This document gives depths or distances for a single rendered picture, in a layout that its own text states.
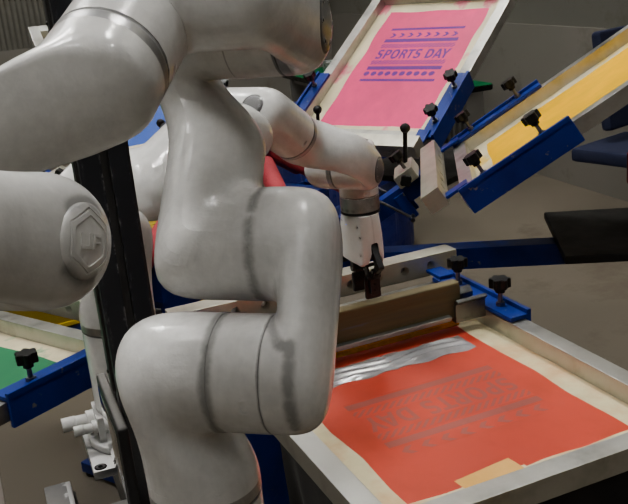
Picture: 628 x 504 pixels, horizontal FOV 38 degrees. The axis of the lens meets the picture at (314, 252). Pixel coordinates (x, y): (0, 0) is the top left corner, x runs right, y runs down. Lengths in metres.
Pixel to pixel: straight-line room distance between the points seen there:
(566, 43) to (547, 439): 5.34
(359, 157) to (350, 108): 1.66
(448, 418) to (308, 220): 0.92
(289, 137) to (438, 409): 0.53
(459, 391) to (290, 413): 1.00
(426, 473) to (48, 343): 0.99
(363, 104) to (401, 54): 0.26
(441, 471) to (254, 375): 0.79
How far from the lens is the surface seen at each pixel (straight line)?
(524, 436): 1.54
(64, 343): 2.07
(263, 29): 0.66
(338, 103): 3.27
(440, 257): 2.14
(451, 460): 1.48
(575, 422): 1.58
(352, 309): 1.79
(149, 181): 1.19
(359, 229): 1.72
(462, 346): 1.84
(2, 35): 9.83
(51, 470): 3.63
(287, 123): 1.44
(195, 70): 0.80
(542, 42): 6.95
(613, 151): 5.21
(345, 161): 1.55
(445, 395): 1.67
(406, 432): 1.56
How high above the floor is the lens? 1.71
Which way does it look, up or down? 18 degrees down
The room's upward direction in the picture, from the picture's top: 5 degrees counter-clockwise
